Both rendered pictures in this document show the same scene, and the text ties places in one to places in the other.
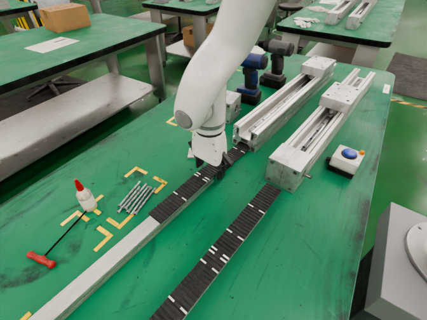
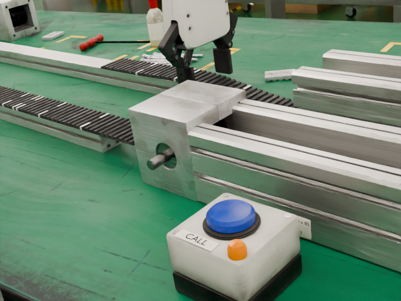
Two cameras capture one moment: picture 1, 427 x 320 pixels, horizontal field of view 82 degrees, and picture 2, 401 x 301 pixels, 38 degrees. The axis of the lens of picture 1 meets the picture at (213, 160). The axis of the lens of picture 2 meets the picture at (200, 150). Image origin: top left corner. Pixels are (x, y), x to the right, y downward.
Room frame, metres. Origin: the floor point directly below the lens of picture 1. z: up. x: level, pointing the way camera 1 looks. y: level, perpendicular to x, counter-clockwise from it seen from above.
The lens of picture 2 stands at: (0.62, -0.84, 1.10)
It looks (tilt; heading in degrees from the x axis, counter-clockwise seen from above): 26 degrees down; 97
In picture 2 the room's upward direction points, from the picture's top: 8 degrees counter-clockwise
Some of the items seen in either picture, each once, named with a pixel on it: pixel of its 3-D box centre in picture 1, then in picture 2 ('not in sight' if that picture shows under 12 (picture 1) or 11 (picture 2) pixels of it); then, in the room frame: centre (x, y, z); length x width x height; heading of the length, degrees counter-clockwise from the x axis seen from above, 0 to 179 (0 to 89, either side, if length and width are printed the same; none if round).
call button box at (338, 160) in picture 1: (342, 160); (241, 246); (0.60, -0.43, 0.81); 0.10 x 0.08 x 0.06; 51
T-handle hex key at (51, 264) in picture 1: (64, 234); (118, 42); (0.34, 0.39, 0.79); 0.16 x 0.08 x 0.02; 159
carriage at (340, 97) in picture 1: (339, 100); not in sight; (0.89, -0.51, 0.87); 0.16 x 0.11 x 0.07; 141
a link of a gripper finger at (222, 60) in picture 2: (196, 156); (226, 50); (0.58, 0.05, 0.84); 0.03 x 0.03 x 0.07; 51
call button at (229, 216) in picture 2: (349, 153); (231, 220); (0.59, -0.44, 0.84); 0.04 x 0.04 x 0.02
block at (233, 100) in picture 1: (228, 106); not in sight; (0.91, -0.06, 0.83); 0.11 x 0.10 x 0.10; 62
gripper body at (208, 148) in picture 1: (210, 141); (196, 4); (0.55, 0.01, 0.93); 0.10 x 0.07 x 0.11; 51
